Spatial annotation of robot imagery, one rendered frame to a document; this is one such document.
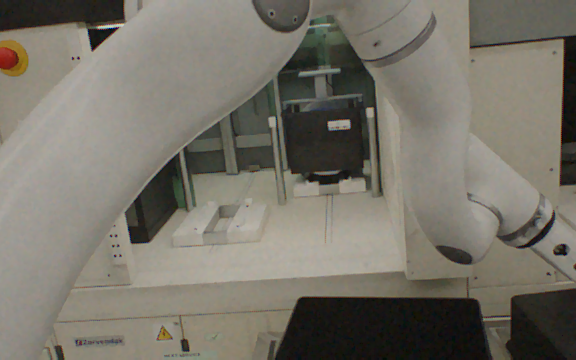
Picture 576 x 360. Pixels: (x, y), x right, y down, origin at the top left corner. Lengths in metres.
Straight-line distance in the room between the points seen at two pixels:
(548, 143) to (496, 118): 0.11
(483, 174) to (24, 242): 0.53
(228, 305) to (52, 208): 0.78
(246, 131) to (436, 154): 1.35
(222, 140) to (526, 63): 1.15
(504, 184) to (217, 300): 0.64
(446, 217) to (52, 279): 0.43
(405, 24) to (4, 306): 0.42
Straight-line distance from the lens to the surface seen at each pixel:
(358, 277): 1.08
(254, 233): 1.27
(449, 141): 0.63
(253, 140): 1.91
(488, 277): 1.12
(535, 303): 1.00
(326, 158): 1.53
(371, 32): 0.56
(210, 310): 1.15
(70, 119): 0.40
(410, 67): 0.58
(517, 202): 0.74
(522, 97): 1.03
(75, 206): 0.39
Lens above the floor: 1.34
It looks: 16 degrees down
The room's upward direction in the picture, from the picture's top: 6 degrees counter-clockwise
